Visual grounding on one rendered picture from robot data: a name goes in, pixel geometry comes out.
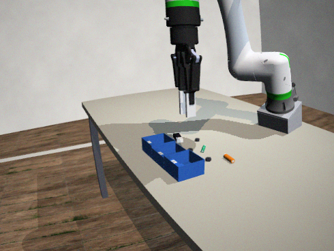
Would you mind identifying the blue rack of bins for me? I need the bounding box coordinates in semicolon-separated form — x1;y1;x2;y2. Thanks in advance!
142;133;204;182

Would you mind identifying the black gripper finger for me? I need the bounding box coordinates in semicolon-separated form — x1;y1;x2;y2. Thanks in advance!
180;49;202;118
170;51;185;115

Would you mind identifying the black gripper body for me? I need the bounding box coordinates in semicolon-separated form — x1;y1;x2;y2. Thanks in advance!
170;27;198;64

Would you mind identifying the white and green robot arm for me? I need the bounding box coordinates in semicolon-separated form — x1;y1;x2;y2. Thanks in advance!
164;0;299;114

